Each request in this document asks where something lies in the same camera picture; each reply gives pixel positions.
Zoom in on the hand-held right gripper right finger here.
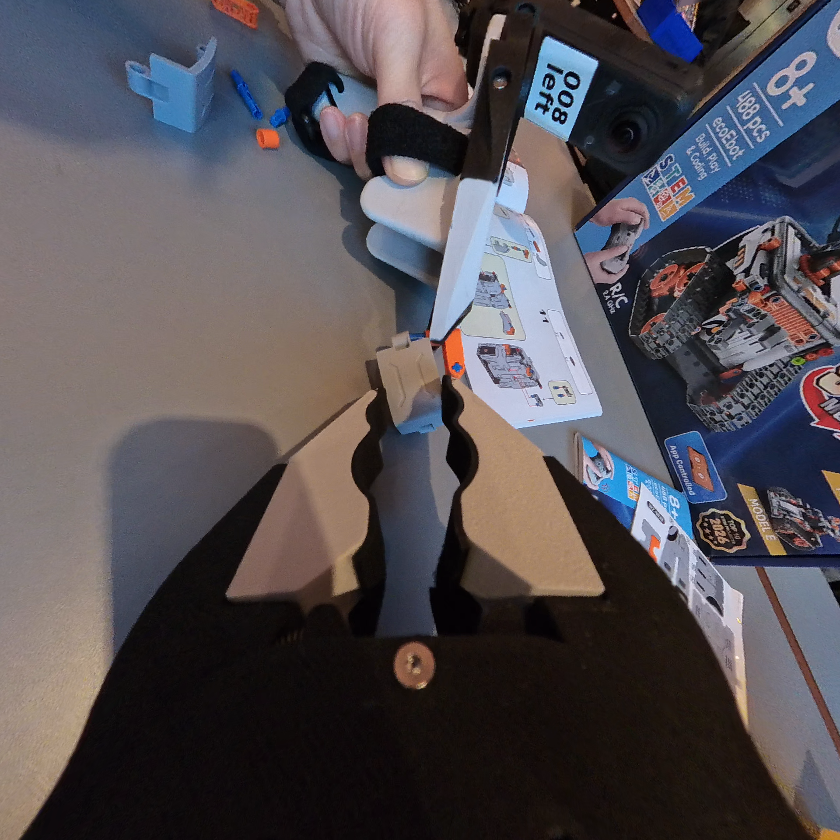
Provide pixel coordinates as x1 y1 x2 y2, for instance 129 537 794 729
428 377 606 636

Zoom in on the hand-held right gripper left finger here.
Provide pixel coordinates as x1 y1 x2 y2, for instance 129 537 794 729
225 389 387 636

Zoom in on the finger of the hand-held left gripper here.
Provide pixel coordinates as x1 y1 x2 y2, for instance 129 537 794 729
428 177 498 341

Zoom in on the grey curved panel brick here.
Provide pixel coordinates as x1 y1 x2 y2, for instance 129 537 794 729
374 331 444 435
125 36 219 134

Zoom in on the grey desk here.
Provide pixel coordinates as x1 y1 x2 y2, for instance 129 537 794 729
0 0 840 840

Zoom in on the person's left hand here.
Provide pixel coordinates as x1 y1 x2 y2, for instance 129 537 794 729
283 0 471 188

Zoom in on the blue printed manual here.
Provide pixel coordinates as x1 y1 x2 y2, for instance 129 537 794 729
574 432 697 559

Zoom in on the white instruction booklet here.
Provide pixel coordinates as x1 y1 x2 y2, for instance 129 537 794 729
459 161 603 429

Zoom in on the blue toy kit box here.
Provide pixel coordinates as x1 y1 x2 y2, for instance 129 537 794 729
574 0 840 568

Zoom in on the printed sticker sheet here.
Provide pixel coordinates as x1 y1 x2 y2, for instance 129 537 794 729
646 518 749 723

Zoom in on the long blue pin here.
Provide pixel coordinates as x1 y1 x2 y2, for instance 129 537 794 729
230 69 263 121

